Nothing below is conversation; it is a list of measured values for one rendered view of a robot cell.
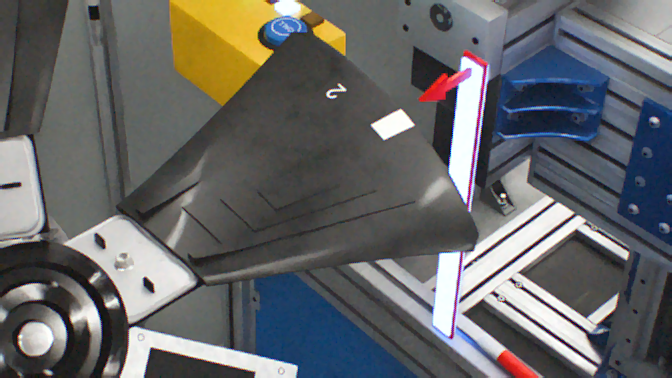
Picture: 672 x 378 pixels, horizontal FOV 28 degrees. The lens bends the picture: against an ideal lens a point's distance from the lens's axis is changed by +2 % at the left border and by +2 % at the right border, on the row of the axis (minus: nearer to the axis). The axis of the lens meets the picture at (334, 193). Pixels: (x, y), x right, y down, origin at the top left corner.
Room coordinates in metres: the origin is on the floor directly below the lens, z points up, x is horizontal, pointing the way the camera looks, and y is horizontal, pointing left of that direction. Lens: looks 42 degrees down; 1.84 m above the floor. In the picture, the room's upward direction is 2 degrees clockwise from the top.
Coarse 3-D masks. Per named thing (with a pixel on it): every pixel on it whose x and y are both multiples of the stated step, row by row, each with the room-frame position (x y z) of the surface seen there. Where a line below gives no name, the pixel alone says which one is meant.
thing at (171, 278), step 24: (120, 216) 0.69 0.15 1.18; (72, 240) 0.66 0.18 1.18; (120, 240) 0.66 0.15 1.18; (144, 240) 0.67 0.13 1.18; (144, 264) 0.64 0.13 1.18; (168, 264) 0.64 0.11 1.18; (120, 288) 0.62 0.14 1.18; (144, 288) 0.62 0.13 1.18; (168, 288) 0.62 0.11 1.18; (144, 312) 0.60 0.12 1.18
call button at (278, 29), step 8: (288, 16) 1.09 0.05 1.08; (272, 24) 1.07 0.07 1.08; (280, 24) 1.07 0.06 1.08; (288, 24) 1.07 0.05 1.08; (296, 24) 1.07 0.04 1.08; (304, 24) 1.08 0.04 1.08; (272, 32) 1.06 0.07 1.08; (280, 32) 1.06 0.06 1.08; (288, 32) 1.06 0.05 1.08; (272, 40) 1.05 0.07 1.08; (280, 40) 1.05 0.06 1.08
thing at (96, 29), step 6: (84, 0) 0.64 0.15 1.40; (90, 0) 0.64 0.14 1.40; (96, 0) 0.64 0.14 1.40; (90, 6) 0.64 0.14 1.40; (96, 6) 0.64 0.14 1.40; (90, 12) 0.64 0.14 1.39; (96, 12) 0.64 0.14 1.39; (90, 18) 0.64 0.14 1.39; (96, 18) 0.64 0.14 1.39; (96, 24) 0.64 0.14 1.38; (96, 30) 0.64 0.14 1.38; (96, 36) 0.64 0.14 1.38; (102, 36) 0.64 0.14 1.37; (96, 42) 0.64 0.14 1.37; (102, 42) 0.64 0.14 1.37
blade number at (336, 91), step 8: (336, 80) 0.83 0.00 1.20; (328, 88) 0.82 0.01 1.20; (336, 88) 0.82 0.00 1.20; (344, 88) 0.82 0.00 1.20; (320, 96) 0.81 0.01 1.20; (328, 96) 0.81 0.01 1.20; (336, 96) 0.81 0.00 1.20; (344, 96) 0.82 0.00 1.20; (328, 104) 0.81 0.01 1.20; (336, 104) 0.81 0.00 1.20
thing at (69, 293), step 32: (0, 256) 0.56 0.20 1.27; (32, 256) 0.57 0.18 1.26; (64, 256) 0.58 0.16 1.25; (0, 288) 0.56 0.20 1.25; (32, 288) 0.56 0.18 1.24; (64, 288) 0.57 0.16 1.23; (96, 288) 0.57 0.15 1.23; (0, 320) 0.54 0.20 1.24; (32, 320) 0.55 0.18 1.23; (64, 320) 0.56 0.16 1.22; (96, 320) 0.56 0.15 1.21; (0, 352) 0.53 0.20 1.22; (64, 352) 0.54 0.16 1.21; (96, 352) 0.55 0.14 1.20
